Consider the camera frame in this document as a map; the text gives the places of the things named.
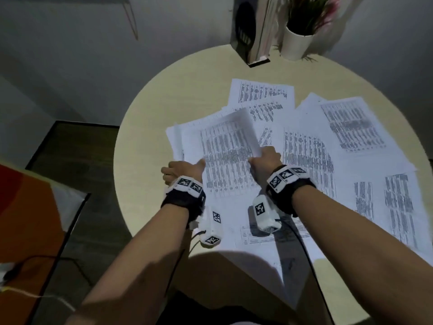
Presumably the person's left hand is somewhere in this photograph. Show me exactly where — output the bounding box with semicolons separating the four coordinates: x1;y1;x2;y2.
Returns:
161;158;206;186

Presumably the person's right hand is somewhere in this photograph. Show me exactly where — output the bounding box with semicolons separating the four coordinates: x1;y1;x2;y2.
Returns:
249;146;283;188

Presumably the printed papers pile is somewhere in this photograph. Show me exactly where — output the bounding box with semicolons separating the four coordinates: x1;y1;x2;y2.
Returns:
166;77;433;310

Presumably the person's right forearm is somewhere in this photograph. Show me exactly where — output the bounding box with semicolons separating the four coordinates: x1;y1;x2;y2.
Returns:
290;189;433;325

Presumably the person's left forearm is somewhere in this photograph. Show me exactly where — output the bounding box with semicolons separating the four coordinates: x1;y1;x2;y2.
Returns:
66;204;193;325

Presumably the round beige table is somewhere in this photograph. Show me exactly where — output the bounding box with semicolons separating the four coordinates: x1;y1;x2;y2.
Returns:
113;43;433;325

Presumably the black left wristband with markers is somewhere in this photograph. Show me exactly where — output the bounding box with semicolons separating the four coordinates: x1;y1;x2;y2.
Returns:
161;176;206;229

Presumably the black wristband with markers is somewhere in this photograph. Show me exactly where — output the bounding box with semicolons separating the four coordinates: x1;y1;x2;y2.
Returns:
161;176;206;229
265;164;317;217

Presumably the black right wristband with markers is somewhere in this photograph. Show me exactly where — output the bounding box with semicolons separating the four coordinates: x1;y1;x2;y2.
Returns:
265;164;317;217

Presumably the white plant pot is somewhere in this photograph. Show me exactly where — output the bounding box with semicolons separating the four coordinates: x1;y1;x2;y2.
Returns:
281;25;315;62

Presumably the cream upright book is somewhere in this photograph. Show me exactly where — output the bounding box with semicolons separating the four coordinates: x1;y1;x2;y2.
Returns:
257;0;281;60

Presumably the green artificial plant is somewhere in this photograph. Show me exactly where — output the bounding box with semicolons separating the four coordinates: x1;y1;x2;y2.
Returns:
286;0;334;36

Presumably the orange and white chair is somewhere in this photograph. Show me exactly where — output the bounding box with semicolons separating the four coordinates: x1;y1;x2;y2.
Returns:
0;162;92;325

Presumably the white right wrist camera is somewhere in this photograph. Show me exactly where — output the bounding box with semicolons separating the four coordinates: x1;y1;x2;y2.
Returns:
253;195;282;233

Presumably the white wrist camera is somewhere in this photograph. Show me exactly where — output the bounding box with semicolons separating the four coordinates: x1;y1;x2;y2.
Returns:
253;195;282;233
199;206;224;247

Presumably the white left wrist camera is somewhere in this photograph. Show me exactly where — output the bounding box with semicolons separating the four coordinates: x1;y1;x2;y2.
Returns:
199;206;224;247

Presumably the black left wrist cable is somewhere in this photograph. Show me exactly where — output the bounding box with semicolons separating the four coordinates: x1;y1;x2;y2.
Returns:
164;230;207;295

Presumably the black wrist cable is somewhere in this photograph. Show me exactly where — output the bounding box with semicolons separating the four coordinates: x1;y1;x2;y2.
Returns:
164;230;207;295
279;219;336;325

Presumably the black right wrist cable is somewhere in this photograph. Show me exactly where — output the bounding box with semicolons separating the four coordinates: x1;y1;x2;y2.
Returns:
279;219;336;325

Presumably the thin black cable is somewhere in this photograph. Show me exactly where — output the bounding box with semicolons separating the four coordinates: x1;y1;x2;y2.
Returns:
6;255;92;288

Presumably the thin white cable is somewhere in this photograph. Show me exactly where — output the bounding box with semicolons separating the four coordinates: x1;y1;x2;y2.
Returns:
0;286;75;312

